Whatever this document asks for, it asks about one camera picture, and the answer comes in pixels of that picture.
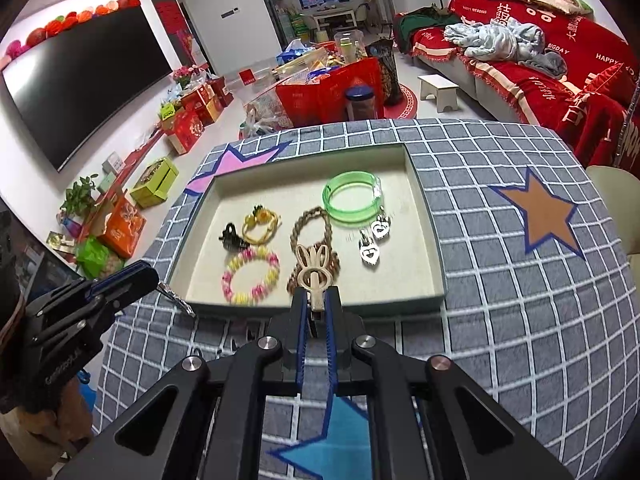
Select pink yellow bead bracelet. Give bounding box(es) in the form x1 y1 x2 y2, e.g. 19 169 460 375
222 246 281 306

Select blue star patch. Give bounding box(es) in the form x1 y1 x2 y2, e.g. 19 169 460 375
270 395 373 480

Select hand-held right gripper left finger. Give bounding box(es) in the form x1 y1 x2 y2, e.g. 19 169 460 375
55 287 308 480

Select brown braided rope bracelet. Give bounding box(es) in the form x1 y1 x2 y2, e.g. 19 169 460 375
291 206 333 261

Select dark green cloth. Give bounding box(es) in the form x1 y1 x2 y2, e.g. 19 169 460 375
392 10 451 56

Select red round rug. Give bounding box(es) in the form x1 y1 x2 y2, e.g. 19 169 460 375
382 84 418 121

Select pink flower bouquet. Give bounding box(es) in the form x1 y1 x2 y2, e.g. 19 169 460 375
172 65 201 88

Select blue lid jar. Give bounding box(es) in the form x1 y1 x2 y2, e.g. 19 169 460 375
346 86 377 121

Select green snack bag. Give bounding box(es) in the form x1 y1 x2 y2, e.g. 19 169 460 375
75 237 123 278

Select white dining table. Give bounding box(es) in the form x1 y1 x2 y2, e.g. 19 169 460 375
312 7 368 31

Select grey checked tablecloth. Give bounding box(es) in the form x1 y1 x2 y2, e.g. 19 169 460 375
92 117 633 480

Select red sofa cover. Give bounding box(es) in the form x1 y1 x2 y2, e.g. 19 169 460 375
400 0 640 181

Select green shallow box tray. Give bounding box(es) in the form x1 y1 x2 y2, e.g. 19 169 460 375
165 142 447 317

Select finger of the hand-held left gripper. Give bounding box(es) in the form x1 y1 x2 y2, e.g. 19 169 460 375
97 267 161 318
82 259 151 293

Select red gift box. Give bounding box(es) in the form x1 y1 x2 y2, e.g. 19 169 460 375
165 110 206 155

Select yellow sunflower hair tie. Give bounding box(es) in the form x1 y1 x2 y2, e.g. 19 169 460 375
241 204 282 247

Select green potted plant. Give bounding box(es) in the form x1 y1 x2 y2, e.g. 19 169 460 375
60 175 101 216

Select pink star patch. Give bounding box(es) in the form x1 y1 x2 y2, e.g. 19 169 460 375
182 140 293 196

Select grey garment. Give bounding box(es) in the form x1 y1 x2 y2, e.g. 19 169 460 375
525 52 568 78

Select light blue clothes pile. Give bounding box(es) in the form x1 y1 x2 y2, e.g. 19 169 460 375
444 22 546 61

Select white step stool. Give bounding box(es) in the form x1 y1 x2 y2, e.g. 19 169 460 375
417 74 460 113

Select red gift bag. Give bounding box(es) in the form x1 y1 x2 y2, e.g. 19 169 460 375
276 57 386 128

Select person's left forearm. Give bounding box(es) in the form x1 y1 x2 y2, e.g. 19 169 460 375
0 385 95 443

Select green translucent bangle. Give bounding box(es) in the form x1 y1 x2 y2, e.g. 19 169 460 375
322 171 386 226

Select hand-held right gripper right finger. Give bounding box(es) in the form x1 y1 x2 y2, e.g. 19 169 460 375
322 285 576 480

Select orange gift box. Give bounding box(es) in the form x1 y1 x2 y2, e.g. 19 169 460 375
97 200 148 258

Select silver rhinestone hair clip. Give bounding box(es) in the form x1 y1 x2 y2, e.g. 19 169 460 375
156 282 197 318

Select silver heart lock keychain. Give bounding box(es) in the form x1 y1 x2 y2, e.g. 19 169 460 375
356 177 393 268

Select black hair claw clip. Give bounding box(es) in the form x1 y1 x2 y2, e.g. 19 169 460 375
218 221 251 256

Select brown star patch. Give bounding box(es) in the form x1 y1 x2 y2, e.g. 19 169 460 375
487 166 586 261

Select beige rabbit hair clip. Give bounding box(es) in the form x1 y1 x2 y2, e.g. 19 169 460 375
295 244 335 321

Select floral cushion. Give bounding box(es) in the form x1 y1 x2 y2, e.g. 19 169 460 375
527 0 593 16

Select row of paper pom-poms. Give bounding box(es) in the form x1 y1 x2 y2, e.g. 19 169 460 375
0 0 146 61

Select yellow-green gift box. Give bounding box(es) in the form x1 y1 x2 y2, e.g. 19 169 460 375
131 157 180 208

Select large black television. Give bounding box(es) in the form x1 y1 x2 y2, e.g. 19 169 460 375
2 7 173 171

